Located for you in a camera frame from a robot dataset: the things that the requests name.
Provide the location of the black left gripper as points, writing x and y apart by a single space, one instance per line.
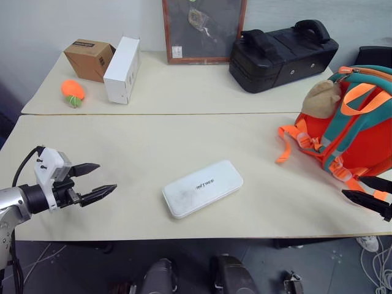
64 196

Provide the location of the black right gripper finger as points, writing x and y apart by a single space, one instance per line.
364 200
378 184

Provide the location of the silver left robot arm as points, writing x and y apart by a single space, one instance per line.
12 199

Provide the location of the orange and teal backpack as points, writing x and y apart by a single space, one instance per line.
352 134

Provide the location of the white rectangular case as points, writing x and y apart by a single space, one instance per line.
202 190

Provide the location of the black hard carrying case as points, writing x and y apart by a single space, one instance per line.
275 61

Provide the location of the white shoe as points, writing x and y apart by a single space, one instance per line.
369 243

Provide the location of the orange plush toy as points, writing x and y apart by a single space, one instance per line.
72 88

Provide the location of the small metal floor device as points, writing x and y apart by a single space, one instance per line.
292 283

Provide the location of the white cardboard box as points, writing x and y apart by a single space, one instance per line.
122 72

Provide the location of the dark rounded shape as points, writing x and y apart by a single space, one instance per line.
159 277
232 275

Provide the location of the brown cardboard box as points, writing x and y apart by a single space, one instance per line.
87 59

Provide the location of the red framed dark picture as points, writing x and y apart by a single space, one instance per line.
203 30

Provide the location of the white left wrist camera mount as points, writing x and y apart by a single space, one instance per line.
46 165

